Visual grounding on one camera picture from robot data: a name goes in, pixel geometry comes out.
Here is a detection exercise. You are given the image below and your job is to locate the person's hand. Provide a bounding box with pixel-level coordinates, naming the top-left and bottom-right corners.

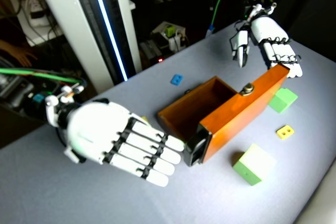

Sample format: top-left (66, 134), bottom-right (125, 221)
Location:
top-left (0, 39), bottom-right (38, 68)

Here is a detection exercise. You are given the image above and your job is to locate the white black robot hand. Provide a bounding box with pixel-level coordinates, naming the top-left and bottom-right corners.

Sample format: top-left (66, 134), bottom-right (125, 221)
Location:
top-left (64, 99), bottom-right (186, 188)
top-left (230, 15), bottom-right (303, 79)

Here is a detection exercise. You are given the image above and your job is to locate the wooden box lid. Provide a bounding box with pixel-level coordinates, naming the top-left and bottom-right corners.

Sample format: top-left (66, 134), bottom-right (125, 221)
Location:
top-left (183, 63), bottom-right (291, 167)

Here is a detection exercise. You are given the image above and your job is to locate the white power adapter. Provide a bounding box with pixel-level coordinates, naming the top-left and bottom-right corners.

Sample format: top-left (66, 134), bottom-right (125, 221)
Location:
top-left (20, 0), bottom-right (51, 28)

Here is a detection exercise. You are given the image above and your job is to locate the white column with blue light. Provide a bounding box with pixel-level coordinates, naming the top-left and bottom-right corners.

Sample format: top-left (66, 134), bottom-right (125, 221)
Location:
top-left (30, 0), bottom-right (142, 86)

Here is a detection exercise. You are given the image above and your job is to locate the grey table cloth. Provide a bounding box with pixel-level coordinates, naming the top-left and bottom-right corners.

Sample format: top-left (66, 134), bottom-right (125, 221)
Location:
top-left (0, 22), bottom-right (336, 224)

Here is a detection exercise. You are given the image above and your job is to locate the small green cube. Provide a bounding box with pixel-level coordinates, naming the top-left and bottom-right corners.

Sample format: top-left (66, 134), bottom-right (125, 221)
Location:
top-left (267, 87), bottom-right (299, 114)

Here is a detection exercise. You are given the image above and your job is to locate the white power strip green plug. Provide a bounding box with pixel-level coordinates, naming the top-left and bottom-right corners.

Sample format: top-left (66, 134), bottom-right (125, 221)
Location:
top-left (151, 21), bottom-right (190, 53)

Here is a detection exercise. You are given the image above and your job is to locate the blue two-hole block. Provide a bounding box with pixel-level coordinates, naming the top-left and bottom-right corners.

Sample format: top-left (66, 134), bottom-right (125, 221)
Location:
top-left (170, 73), bottom-right (184, 86)

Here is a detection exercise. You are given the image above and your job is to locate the black device with red light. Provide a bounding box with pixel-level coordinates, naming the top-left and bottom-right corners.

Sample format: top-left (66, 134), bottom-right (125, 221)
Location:
top-left (139, 39), bottom-right (169, 67)

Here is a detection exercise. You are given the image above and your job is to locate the yellow two-hole block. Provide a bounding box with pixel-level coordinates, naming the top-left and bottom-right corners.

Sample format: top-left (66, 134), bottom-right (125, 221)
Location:
top-left (276, 124), bottom-right (295, 140)

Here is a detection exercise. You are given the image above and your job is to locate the large green cube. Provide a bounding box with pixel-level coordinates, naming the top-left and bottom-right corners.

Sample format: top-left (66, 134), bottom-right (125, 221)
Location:
top-left (232, 143), bottom-right (278, 187)

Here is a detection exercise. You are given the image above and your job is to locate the green cable on arm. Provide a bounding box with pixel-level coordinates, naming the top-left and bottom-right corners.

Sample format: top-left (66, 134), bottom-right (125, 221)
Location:
top-left (0, 68), bottom-right (86, 84)

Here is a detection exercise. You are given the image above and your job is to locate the green cable with blue plug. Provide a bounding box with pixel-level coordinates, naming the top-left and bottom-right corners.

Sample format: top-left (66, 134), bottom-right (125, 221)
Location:
top-left (206, 0), bottom-right (232, 37)

